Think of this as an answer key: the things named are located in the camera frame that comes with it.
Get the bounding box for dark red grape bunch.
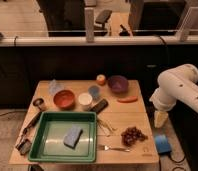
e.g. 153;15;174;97
121;127;148;147

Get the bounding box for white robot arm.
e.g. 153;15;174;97
149;64;198;128

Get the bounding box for blue grey cup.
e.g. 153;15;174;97
88;86;100;100

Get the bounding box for white paper cup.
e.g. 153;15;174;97
78;93;92;107

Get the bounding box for blue foot pedal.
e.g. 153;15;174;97
155;135;172;154

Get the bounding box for orange carrot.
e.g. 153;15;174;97
117;96;138;103

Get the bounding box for wooden table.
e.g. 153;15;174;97
9;80;159;165

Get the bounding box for purple bowl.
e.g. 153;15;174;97
107;75;129;93

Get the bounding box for metal tongs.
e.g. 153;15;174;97
97;119;116;137

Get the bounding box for silver fork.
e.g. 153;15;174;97
98;145;130;152

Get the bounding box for blue sponge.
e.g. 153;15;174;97
63;126;83;148

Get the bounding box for red orange bowl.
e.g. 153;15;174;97
53;90;75;110

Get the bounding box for green plastic tray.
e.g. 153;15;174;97
28;111;97;163

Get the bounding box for clear plastic bag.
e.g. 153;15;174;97
48;80;63;96

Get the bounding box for black office chair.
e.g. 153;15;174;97
94;10;112;36

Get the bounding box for small round metal strainer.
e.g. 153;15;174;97
33;98;46;111

